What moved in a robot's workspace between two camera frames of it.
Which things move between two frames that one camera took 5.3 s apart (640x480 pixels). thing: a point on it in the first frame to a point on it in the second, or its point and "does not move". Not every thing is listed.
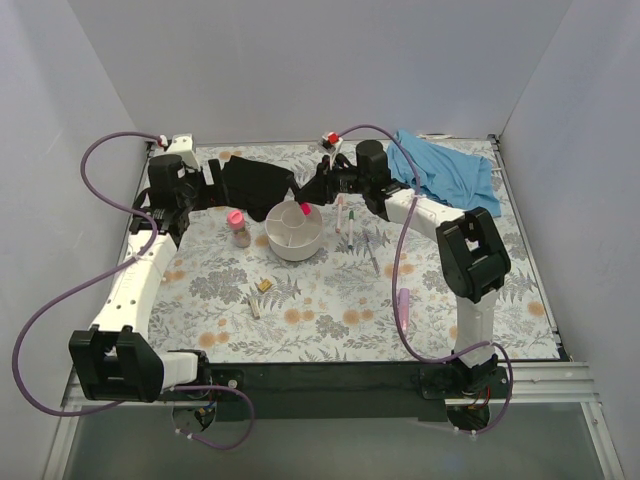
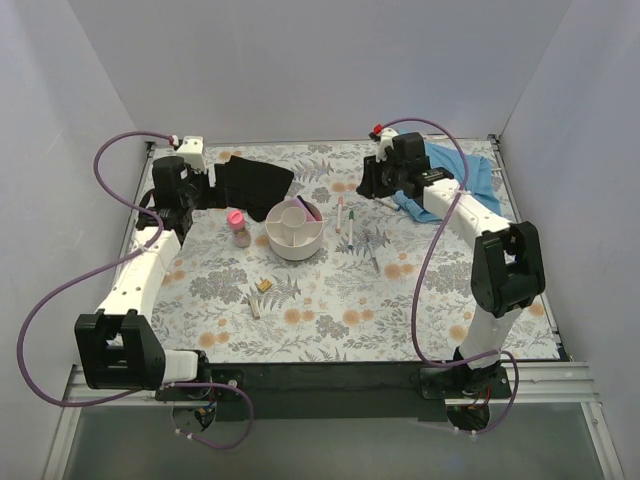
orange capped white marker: [339, 214] does not move
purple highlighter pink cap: [403, 301] to [312, 213]
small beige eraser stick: [255, 308] does not move
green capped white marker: [351, 218] does not move
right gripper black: [324, 181] to [376, 169]
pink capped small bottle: [240, 236] does not move
